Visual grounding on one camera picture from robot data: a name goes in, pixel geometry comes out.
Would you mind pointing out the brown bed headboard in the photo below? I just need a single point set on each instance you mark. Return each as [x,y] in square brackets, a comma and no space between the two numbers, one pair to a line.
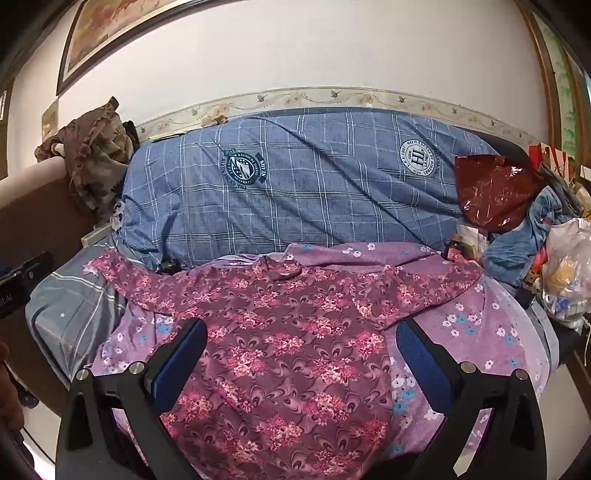
[37,217]

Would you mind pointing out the person's left hand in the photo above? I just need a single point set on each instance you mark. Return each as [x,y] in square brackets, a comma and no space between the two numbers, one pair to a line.
[9,392]

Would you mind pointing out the purple floral blanket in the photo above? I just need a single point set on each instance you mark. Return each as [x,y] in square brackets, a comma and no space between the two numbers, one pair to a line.
[475,318]

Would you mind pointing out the maroon floral shirt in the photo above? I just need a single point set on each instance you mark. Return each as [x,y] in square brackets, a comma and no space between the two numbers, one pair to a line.
[286,346]

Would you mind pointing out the red plastic bag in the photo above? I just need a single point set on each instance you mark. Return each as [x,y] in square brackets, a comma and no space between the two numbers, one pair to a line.
[494,189]

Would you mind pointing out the red and white box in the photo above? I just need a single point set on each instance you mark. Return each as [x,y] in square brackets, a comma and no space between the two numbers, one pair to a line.
[549,159]

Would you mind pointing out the blue denim garment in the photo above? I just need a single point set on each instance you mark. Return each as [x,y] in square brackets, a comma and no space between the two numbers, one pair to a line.
[512,249]

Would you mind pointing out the blue plaid quilt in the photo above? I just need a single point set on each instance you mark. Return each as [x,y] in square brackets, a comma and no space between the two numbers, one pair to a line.
[323,184]

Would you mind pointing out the small dark bottle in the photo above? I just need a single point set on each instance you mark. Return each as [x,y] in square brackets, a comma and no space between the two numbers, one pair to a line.
[455,251]

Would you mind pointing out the white plastic bag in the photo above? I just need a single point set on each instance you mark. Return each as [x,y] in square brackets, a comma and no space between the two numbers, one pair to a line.
[568,267]

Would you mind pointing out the wooden framed green panel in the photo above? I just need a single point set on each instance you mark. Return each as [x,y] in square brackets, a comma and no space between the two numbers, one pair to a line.
[558,78]

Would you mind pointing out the small wall picture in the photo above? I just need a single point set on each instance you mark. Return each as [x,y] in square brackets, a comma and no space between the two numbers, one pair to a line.
[50,117]

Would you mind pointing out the brown floral cloth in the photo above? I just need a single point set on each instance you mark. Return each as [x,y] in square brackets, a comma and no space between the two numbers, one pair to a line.
[92,152]

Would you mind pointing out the framed wall painting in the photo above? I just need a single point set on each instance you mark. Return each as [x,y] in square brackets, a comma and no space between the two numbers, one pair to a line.
[106,32]

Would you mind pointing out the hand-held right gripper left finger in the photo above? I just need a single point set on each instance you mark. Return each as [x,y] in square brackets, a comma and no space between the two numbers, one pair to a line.
[180,364]

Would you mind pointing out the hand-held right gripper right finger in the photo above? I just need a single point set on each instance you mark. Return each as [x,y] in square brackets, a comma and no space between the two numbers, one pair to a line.
[425,364]

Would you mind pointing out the grey striped bed sheet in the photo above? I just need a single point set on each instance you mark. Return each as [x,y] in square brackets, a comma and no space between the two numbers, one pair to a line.
[69,304]

